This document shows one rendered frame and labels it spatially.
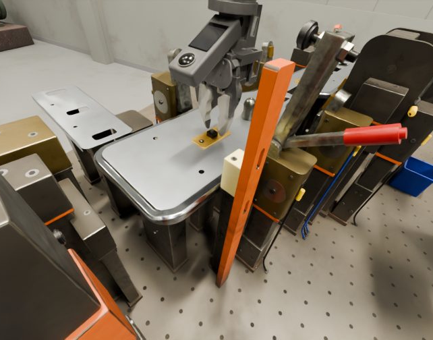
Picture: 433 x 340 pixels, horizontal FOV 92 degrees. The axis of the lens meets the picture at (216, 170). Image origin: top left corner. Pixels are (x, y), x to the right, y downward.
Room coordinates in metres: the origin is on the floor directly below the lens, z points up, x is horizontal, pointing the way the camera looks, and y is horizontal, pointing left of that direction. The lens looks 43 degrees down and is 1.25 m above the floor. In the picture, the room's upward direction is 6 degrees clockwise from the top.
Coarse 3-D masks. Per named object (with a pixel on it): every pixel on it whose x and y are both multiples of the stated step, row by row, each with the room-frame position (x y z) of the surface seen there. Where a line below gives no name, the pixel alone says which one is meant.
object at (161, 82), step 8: (160, 72) 0.56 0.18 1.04; (168, 72) 0.57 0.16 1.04; (152, 80) 0.53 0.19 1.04; (160, 80) 0.51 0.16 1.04; (168, 80) 0.52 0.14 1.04; (152, 88) 0.53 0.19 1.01; (160, 88) 0.51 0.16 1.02; (168, 88) 0.49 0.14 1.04; (160, 96) 0.51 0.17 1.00; (168, 96) 0.49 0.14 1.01; (160, 104) 0.51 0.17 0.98; (168, 104) 0.49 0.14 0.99; (160, 112) 0.52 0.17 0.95; (168, 112) 0.50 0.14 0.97; (176, 112) 0.49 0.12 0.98; (184, 112) 0.51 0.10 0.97; (160, 120) 0.52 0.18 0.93
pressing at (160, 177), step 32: (352, 64) 1.04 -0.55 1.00; (288, 96) 0.61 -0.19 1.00; (320, 96) 0.66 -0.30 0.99; (160, 128) 0.37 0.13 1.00; (192, 128) 0.39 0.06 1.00; (96, 160) 0.26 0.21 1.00; (128, 160) 0.27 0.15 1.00; (160, 160) 0.27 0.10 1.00; (192, 160) 0.28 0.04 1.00; (128, 192) 0.20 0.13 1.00; (160, 192) 0.20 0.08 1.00; (192, 192) 0.21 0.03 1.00; (160, 224) 0.15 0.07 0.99
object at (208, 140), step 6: (216, 126) 0.40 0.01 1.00; (204, 132) 0.37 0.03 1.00; (216, 132) 0.36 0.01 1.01; (228, 132) 0.38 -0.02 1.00; (192, 138) 0.35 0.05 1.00; (198, 138) 0.35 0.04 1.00; (204, 138) 0.35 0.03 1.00; (210, 138) 0.35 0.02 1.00; (216, 138) 0.35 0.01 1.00; (222, 138) 0.36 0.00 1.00; (198, 144) 0.33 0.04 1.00; (204, 144) 0.33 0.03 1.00; (210, 144) 0.33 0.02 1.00
